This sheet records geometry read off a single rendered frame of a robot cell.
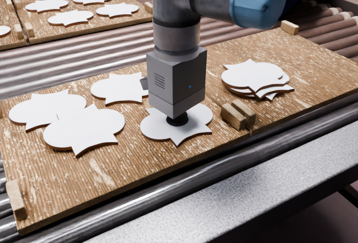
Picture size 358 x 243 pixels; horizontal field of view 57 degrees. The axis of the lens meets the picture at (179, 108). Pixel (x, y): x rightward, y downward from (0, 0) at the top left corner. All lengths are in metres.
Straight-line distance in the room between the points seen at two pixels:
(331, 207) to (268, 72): 1.16
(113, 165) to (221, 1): 0.31
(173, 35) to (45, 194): 0.31
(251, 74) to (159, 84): 0.27
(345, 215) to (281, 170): 1.25
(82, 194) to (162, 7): 0.30
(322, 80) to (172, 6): 0.46
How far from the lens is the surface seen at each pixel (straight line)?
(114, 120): 0.64
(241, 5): 0.43
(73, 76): 0.88
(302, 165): 0.62
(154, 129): 0.61
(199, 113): 0.65
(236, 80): 0.74
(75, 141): 0.61
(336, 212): 1.83
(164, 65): 0.53
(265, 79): 0.75
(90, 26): 1.10
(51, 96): 0.75
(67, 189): 0.55
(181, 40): 0.51
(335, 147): 0.68
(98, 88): 0.75
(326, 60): 0.94
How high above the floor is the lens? 1.33
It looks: 36 degrees down
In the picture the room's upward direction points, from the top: straight up
